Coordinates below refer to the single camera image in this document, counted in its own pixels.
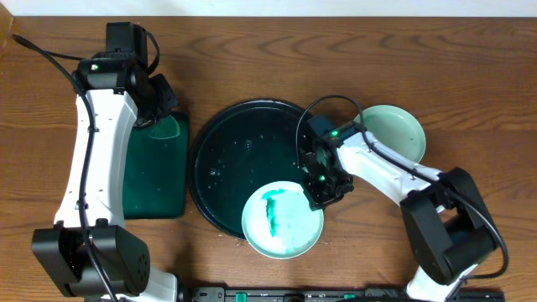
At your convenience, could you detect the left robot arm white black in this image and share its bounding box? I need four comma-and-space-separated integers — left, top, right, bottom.
31, 22, 180, 301

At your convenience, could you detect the round black serving tray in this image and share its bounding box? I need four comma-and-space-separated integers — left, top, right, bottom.
188, 99, 312, 240

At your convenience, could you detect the pale green plate front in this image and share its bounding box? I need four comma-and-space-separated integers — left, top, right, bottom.
241, 181, 325, 259

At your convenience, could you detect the pale green plate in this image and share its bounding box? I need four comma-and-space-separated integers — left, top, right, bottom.
362, 105, 426, 163
241, 181, 325, 259

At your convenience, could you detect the dark green rectangular tray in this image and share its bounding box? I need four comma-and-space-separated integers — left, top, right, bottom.
123, 112, 190, 220

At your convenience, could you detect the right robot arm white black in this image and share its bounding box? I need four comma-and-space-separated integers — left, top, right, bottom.
296, 115, 504, 301

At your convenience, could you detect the green scrub sponge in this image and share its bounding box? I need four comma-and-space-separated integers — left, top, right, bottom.
149, 115, 180, 140

